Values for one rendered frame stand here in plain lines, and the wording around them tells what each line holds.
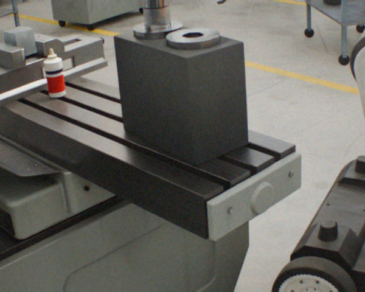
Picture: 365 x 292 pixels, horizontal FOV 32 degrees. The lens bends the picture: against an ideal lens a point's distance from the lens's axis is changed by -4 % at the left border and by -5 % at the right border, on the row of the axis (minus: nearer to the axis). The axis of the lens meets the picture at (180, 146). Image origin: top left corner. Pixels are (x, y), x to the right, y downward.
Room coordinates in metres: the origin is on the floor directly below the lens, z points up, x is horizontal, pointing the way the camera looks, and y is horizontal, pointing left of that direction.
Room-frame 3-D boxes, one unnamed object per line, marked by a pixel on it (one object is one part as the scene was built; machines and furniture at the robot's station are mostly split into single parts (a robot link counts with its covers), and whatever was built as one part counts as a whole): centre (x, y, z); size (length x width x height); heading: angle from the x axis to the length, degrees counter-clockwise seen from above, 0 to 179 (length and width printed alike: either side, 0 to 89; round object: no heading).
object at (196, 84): (1.08, -0.01, 1.06); 0.22 x 0.12 x 0.20; 35
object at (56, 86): (1.38, 0.27, 1.01); 0.04 x 0.04 x 0.11
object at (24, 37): (1.47, 0.36, 1.07); 0.06 x 0.05 x 0.06; 43
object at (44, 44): (1.51, 0.32, 1.05); 0.12 x 0.06 x 0.04; 43
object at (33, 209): (1.34, 0.24, 0.82); 0.50 x 0.35 x 0.12; 131
